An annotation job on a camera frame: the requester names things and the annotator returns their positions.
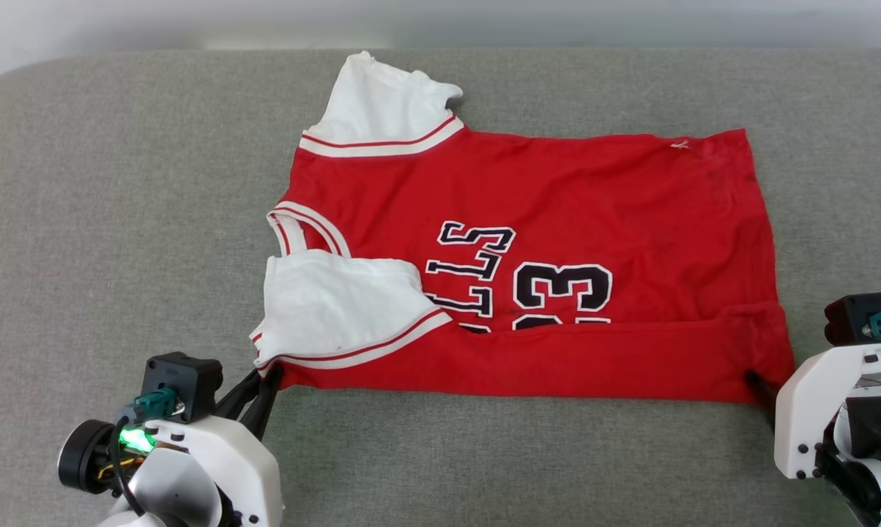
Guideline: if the teal left camera cable plug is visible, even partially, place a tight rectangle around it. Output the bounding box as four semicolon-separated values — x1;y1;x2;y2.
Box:
115;388;179;427

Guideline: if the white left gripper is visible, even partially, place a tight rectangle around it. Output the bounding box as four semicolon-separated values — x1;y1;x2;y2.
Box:
58;364;284;527

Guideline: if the red and white basketball jersey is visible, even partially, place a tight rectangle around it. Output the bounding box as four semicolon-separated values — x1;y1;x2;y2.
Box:
249;51;797;405

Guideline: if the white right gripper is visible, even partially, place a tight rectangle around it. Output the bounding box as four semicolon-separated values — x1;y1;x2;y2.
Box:
745;340;881;480

